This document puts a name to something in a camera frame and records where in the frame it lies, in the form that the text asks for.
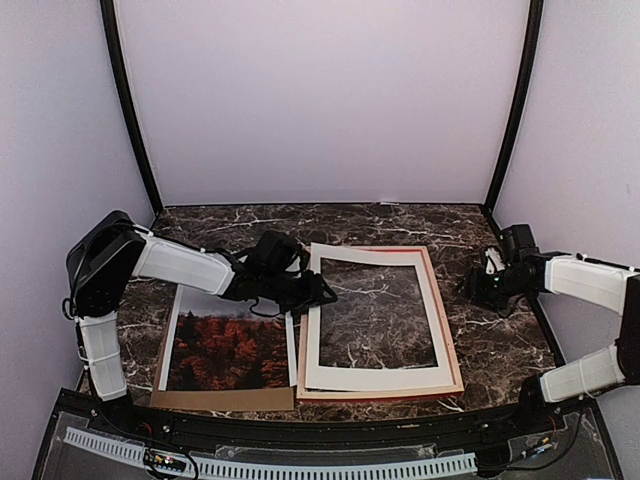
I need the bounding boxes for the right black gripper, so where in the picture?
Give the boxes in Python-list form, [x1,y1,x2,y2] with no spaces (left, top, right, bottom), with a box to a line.
[453,266,532,312]

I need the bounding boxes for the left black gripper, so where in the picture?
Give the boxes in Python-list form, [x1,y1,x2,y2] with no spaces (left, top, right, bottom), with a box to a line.
[261,269,338,317]

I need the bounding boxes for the red wooden picture frame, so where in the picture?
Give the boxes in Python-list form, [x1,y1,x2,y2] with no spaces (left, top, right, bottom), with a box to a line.
[295,244,464,401]

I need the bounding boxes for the white mat board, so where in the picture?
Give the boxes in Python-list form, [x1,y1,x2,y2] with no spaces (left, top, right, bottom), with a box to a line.
[302,243,455,394]

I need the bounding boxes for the brown cardboard backing board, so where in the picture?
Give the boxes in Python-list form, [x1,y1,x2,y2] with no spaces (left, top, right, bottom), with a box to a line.
[151,314,297,412]

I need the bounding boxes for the autumn forest photo print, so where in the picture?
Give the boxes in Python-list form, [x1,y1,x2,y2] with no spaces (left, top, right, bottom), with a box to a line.
[159,286,292,392]

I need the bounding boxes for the clear acrylic sheet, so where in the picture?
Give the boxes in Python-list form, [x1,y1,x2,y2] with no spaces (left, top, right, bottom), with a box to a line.
[319,259,438,370]

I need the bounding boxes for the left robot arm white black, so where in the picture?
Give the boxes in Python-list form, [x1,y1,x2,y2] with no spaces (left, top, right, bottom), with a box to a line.
[62,210,338,436]

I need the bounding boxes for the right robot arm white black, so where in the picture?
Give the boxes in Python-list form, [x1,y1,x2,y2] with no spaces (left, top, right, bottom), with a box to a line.
[460,224,639,434]

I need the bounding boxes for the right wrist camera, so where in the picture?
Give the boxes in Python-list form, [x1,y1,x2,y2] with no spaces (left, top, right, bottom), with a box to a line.
[481,246,505,275]

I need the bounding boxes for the black front rail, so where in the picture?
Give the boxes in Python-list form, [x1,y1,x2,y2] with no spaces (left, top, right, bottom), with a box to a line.
[84,399,556,454]

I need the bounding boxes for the white slotted cable duct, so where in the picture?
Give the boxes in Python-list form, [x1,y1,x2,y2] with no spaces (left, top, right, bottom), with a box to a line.
[63,427,478,479]

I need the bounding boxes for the right black corner post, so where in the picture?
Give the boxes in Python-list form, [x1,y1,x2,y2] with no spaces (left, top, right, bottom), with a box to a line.
[483,0,544,215]

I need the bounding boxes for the black corner post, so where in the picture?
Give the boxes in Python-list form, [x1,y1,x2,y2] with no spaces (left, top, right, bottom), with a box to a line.
[483,0,544,215]
[99,0,164,216]

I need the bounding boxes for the left black corner post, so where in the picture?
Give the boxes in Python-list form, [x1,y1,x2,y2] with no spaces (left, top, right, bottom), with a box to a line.
[99,0,164,216]

